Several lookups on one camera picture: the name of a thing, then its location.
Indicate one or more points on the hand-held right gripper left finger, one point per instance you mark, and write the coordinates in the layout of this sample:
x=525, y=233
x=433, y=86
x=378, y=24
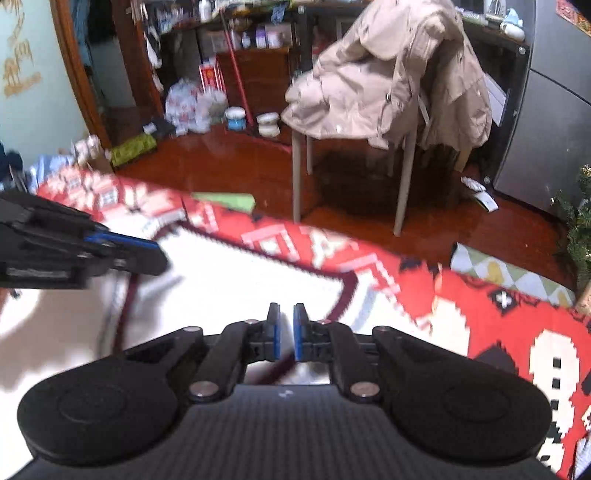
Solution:
x=275, y=332

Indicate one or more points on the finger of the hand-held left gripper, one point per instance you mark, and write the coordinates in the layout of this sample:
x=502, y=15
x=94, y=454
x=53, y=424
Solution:
x=120, y=242
x=138, y=262

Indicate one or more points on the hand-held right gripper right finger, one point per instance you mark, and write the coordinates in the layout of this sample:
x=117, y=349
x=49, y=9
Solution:
x=298, y=332

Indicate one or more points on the cream knit vest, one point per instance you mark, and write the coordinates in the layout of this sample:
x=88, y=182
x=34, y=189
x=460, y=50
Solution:
x=231, y=277

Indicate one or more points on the white plastic bag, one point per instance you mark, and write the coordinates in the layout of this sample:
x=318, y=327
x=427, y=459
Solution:
x=194, y=106

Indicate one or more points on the blue and white jar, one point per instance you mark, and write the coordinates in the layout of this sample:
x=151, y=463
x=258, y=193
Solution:
x=235, y=119

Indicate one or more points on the beige chair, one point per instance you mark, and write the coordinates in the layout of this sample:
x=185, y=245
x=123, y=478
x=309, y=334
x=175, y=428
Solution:
x=404, y=184

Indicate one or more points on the red and white box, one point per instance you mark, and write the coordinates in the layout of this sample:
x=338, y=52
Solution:
x=211, y=78

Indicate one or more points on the red patterned blanket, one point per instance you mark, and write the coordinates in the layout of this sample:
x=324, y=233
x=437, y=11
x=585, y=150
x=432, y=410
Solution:
x=485, y=314

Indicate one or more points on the brown wooden cabinet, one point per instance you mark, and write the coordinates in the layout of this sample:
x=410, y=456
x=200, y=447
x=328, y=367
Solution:
x=263, y=78

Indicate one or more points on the triangle patterned rug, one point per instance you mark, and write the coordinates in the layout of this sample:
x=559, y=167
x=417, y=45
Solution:
x=508, y=272

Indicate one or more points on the beige jacket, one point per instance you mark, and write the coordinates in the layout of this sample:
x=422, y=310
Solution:
x=383, y=74

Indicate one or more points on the grey refrigerator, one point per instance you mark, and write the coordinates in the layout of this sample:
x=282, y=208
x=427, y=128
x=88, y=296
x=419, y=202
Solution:
x=554, y=115

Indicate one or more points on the blue and white toy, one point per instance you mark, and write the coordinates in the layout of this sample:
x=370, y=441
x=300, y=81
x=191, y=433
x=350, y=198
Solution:
x=512, y=25

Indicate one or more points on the brown wooden door frame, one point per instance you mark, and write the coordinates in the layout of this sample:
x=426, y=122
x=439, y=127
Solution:
x=78, y=69

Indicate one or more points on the gold wall decal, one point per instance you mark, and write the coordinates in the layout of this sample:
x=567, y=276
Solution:
x=18, y=64

